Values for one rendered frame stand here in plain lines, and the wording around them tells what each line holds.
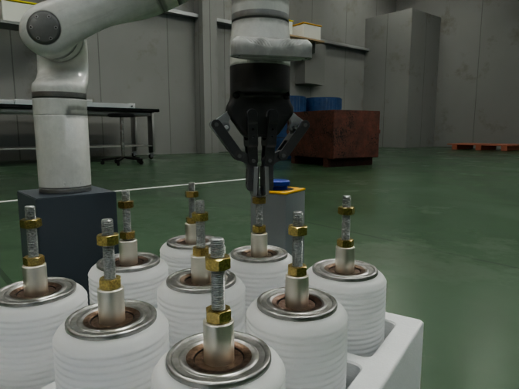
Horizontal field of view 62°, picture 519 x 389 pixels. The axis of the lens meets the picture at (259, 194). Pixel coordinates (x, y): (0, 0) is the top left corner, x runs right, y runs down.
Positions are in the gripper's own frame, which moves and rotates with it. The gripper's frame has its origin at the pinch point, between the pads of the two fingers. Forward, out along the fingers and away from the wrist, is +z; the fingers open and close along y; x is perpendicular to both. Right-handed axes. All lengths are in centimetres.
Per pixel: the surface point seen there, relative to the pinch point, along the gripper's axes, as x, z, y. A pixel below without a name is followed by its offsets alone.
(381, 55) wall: -954, -187, -510
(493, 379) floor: -3, 35, -41
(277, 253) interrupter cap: 1.0, 9.6, -2.3
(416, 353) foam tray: 11.0, 19.9, -16.9
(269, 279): 4.7, 11.8, -0.3
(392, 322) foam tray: 8.2, 17.1, -15.1
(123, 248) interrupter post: 1.0, 7.8, 17.1
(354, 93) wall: -981, -99, -457
